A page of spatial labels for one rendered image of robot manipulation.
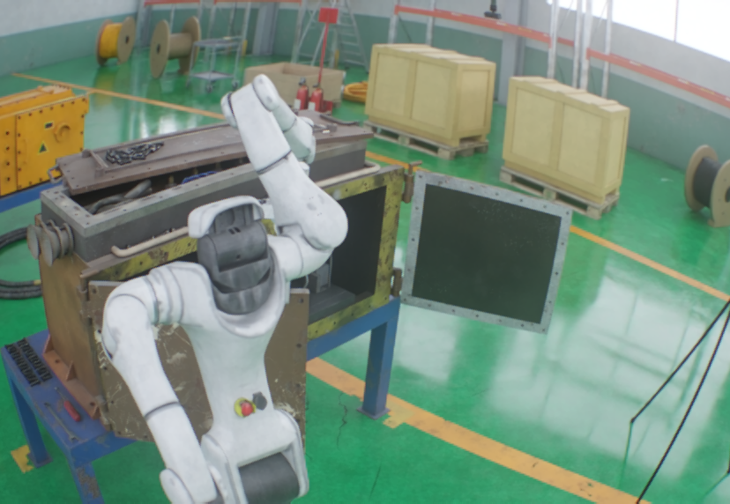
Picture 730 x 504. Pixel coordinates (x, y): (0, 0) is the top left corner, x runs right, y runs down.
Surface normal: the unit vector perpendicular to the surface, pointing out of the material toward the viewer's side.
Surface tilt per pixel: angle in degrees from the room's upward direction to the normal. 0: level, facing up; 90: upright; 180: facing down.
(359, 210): 90
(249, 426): 73
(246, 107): 60
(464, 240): 90
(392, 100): 90
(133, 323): 45
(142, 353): 51
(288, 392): 90
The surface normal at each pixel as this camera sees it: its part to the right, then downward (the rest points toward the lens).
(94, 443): 0.77, 0.34
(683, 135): -0.61, 0.28
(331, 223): 0.64, -0.10
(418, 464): 0.10, -0.90
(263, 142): 0.05, 0.07
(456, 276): -0.29, 0.38
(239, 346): 0.22, 0.73
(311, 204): 0.46, -0.25
